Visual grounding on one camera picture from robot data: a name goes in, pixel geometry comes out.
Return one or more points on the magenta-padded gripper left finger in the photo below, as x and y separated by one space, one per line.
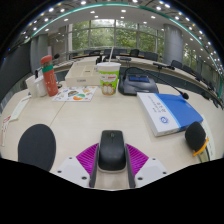
87 156

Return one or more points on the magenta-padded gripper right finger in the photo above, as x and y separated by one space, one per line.
136 158

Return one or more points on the black computer mouse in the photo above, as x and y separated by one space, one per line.
112 150

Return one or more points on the black mouse pad with wrist rest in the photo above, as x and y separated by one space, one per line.
36 146

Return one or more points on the blue and white book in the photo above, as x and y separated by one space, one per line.
176 111

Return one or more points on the colourful sticker sheet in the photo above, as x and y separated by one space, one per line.
75 94

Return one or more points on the black gooseneck conference microphone unit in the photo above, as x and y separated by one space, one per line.
138 85

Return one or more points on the white printed paper sheet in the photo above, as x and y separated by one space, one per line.
210 133

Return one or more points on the green and white paper cup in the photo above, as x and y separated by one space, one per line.
109 80

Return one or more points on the cream cardboard box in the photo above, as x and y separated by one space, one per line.
81 75

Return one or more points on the white text document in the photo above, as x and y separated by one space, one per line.
20 108

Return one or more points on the white lidded mug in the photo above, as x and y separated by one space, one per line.
41 86

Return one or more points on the red bottle with green band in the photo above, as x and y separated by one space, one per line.
50 78

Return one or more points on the plain white paper cup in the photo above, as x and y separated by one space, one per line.
31 87

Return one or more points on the long curved conference desk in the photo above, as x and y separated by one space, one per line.
140 62

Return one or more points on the group of dark office chairs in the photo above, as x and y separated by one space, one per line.
151 56

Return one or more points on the group of ceiling lights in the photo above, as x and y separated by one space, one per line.
92 12

